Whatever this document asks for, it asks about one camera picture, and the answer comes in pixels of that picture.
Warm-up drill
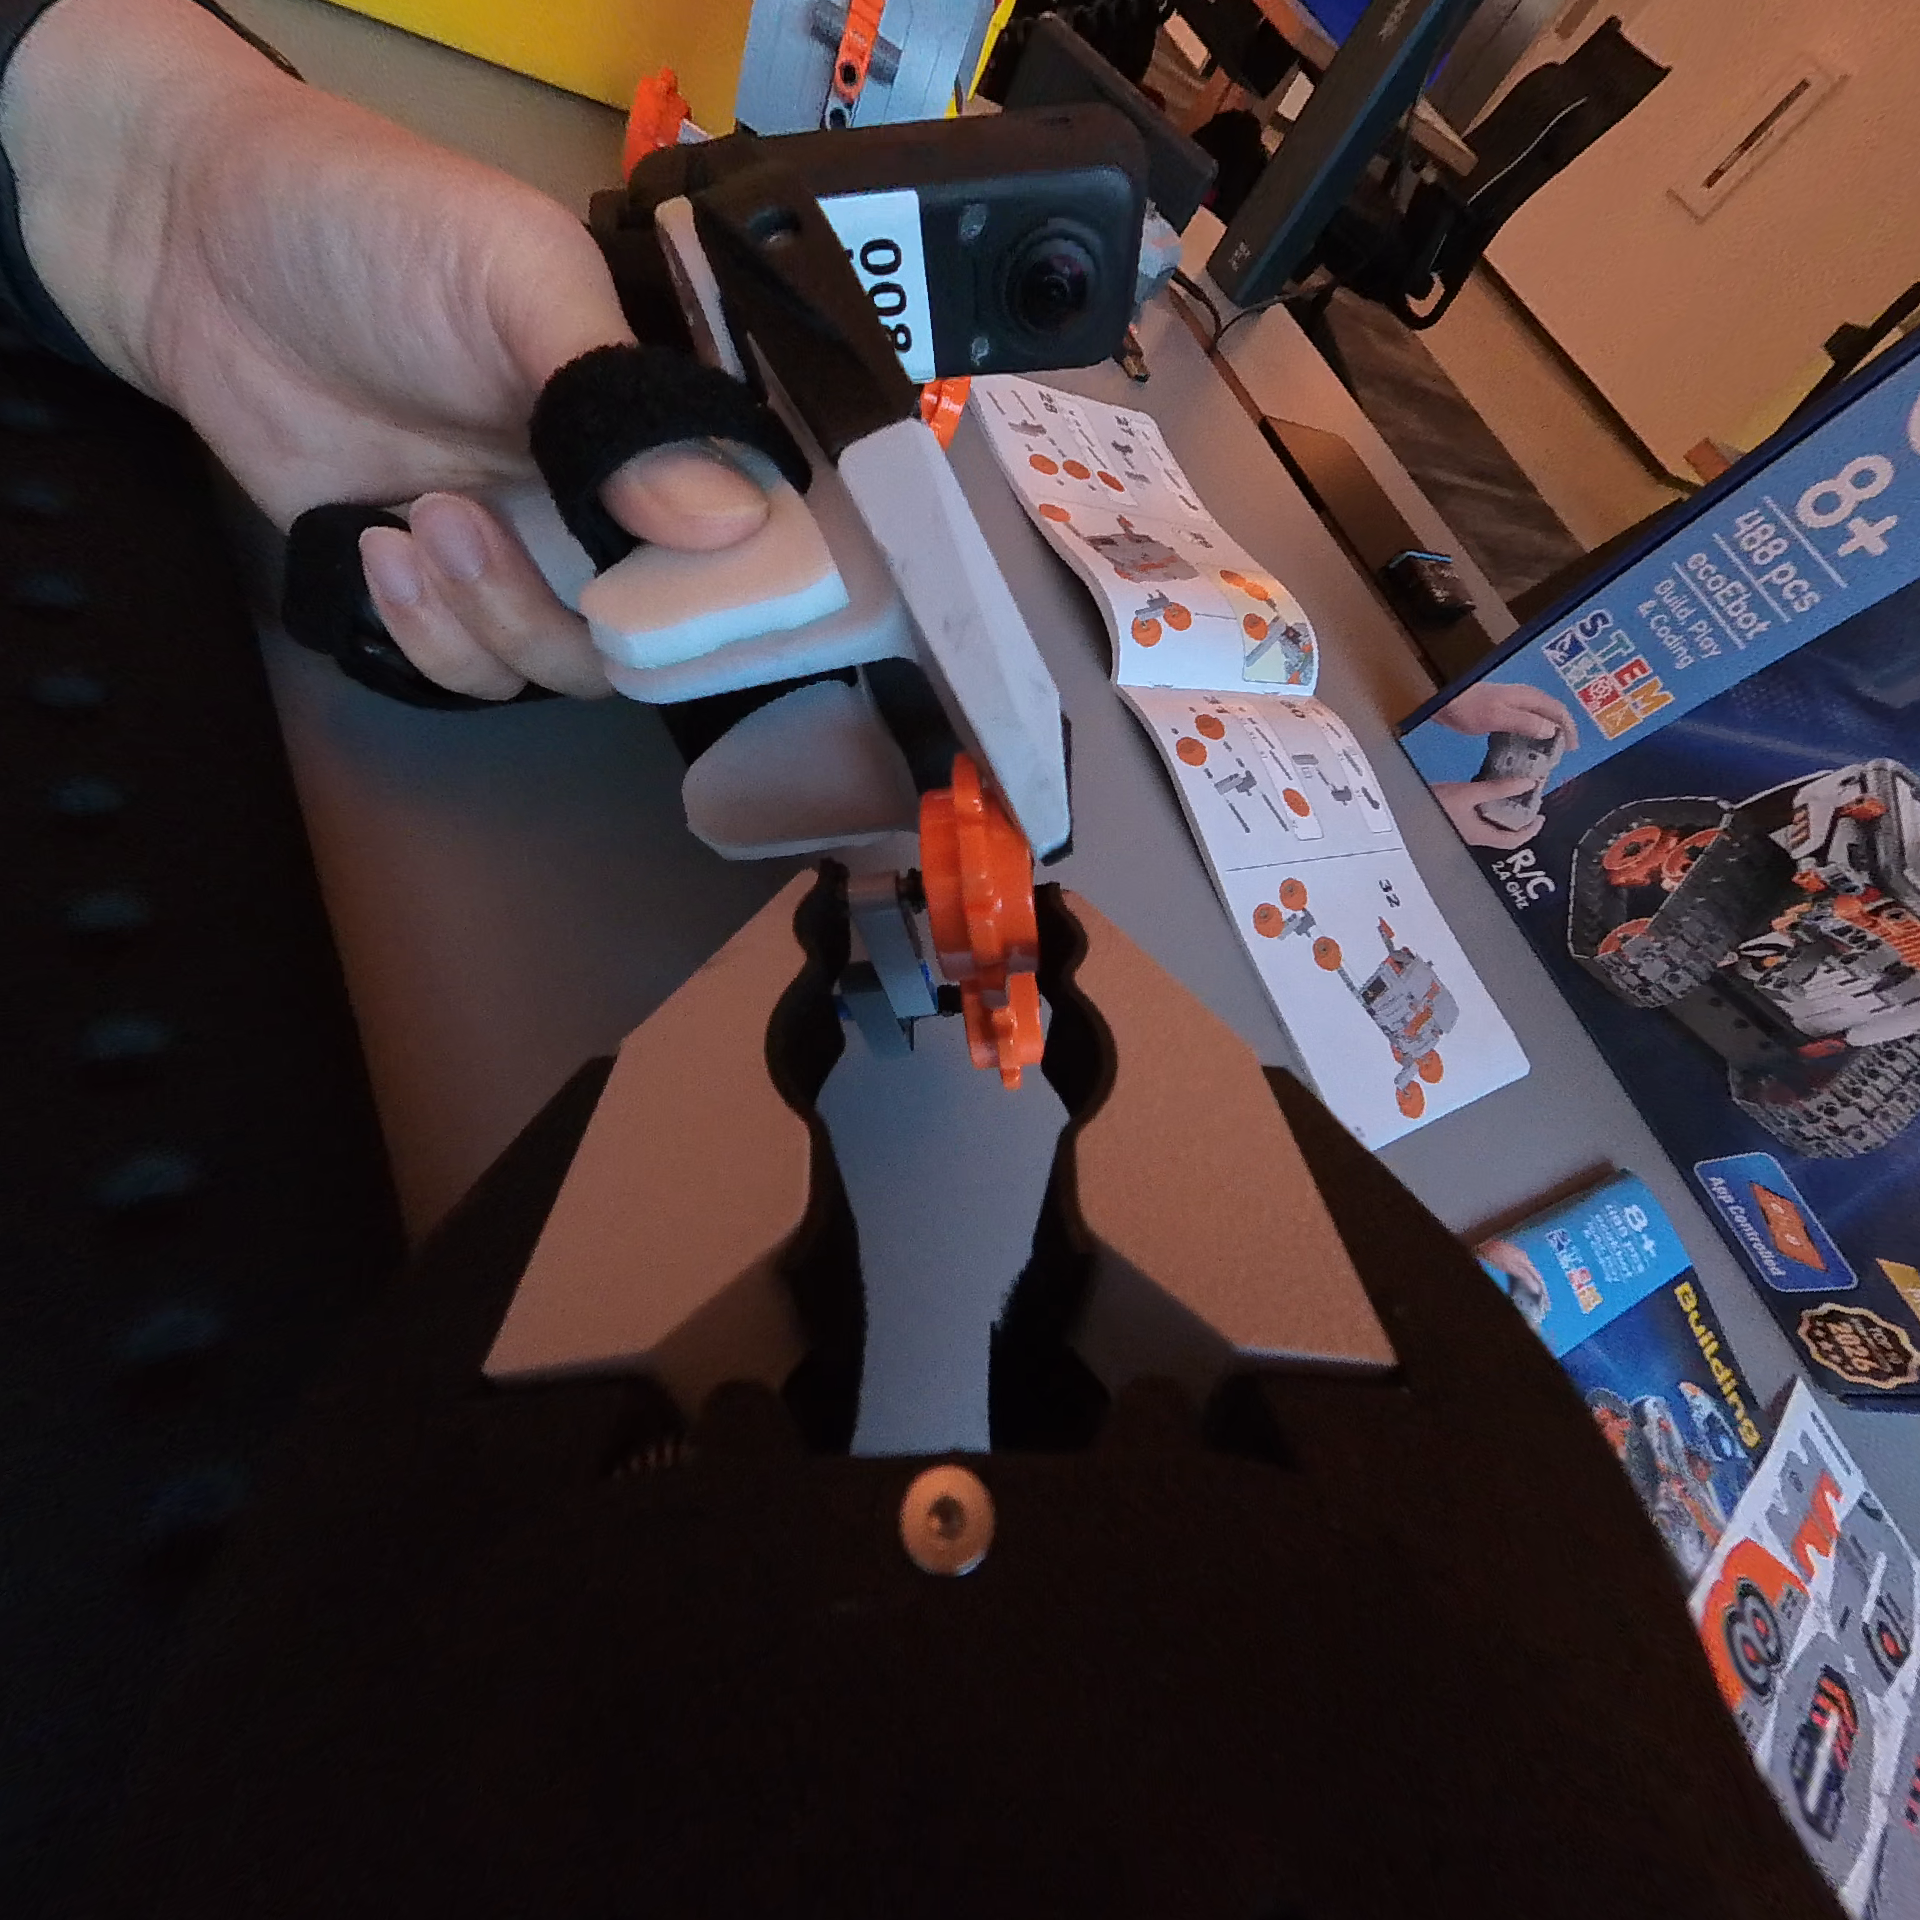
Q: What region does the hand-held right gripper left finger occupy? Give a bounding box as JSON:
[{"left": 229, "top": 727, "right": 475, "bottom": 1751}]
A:
[{"left": 483, "top": 875, "right": 872, "bottom": 1421}]

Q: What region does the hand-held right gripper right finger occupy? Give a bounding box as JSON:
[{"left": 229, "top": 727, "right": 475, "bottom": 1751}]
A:
[{"left": 987, "top": 887, "right": 1405, "bottom": 1421}]

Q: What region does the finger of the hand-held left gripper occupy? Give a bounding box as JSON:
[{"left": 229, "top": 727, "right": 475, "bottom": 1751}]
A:
[{"left": 835, "top": 418, "right": 1077, "bottom": 865}]

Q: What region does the grey beam with orange gears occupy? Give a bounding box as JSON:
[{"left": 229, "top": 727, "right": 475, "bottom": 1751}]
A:
[{"left": 830, "top": 755, "right": 1042, "bottom": 1088}]

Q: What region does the grey desk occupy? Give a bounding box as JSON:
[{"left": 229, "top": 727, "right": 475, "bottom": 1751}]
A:
[{"left": 255, "top": 0, "right": 1920, "bottom": 1517}]

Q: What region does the person's left hand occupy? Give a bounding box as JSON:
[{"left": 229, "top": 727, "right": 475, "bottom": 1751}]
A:
[{"left": 13, "top": 0, "right": 777, "bottom": 702}]

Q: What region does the open white instruction manual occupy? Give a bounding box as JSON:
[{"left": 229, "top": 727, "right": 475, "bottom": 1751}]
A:
[{"left": 972, "top": 381, "right": 1532, "bottom": 1154}]

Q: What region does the blue instruction booklet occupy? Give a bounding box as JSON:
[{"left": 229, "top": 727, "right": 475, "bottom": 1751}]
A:
[{"left": 1477, "top": 1169, "right": 1770, "bottom": 1578}]

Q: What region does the black box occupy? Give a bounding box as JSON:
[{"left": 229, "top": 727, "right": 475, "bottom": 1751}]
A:
[{"left": 1019, "top": 18, "right": 1220, "bottom": 227}]

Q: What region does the yellow plastic bin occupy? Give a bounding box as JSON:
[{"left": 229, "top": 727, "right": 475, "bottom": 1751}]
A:
[{"left": 322, "top": 0, "right": 1005, "bottom": 111}]

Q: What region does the small black device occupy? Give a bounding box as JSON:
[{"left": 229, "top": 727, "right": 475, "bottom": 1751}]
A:
[{"left": 1379, "top": 545, "right": 1482, "bottom": 621}]

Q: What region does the black perforated panel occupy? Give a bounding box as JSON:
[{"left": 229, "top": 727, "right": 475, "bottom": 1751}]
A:
[{"left": 0, "top": 361, "right": 405, "bottom": 1651}]

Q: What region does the black upright device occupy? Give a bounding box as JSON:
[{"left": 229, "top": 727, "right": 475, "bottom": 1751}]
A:
[{"left": 1205, "top": 0, "right": 1480, "bottom": 304}]

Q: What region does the blue robot kit box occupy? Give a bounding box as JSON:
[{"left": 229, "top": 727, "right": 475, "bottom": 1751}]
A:
[{"left": 1395, "top": 322, "right": 1920, "bottom": 1404}]

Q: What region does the printed sticker sheet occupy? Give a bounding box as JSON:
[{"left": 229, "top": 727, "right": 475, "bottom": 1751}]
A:
[{"left": 1685, "top": 1378, "right": 1920, "bottom": 1920}]

